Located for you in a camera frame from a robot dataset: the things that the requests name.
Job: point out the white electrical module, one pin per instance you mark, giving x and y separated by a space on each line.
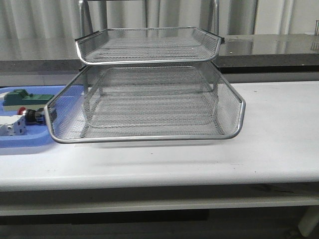
12 125

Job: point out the silver mesh tray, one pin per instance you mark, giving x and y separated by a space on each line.
148 45
146 102

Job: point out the grey stone counter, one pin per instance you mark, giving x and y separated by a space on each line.
239 54

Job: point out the blue plastic tray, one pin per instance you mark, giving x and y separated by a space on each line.
32 138

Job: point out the green and beige switch block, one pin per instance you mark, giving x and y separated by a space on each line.
21 98

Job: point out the red emergency push button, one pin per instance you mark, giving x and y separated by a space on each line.
33 116

